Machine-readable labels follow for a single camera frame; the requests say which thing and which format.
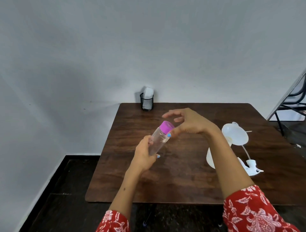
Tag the black metal chair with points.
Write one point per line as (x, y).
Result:
(292, 105)

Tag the red floral sleeve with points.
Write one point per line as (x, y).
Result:
(112, 222)
(253, 212)

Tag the red floral right sleeve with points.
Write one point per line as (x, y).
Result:
(253, 212)

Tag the white plastic funnel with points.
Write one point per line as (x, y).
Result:
(235, 134)

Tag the pink bottle cap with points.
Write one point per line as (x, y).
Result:
(166, 126)

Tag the person's left thumb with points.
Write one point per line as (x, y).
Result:
(144, 141)

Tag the person's right hand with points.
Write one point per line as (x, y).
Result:
(191, 123)

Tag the clear plastic bottle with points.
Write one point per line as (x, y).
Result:
(158, 143)

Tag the white folded paper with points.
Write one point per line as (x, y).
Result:
(148, 92)

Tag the grey leaning panel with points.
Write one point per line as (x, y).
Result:
(286, 95)

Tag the person's left hand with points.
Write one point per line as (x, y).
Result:
(141, 156)

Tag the white plastic container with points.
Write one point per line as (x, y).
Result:
(210, 159)

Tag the black mesh pen holder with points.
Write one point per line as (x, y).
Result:
(146, 103)

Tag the person's right forearm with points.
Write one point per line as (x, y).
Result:
(227, 162)

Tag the person's left forearm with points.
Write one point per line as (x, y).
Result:
(126, 191)

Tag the person's right thumb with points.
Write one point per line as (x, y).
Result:
(174, 132)

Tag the white trigger sprayer with tube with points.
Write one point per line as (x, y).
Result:
(251, 167)

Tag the red floral left sleeve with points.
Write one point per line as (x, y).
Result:
(112, 222)

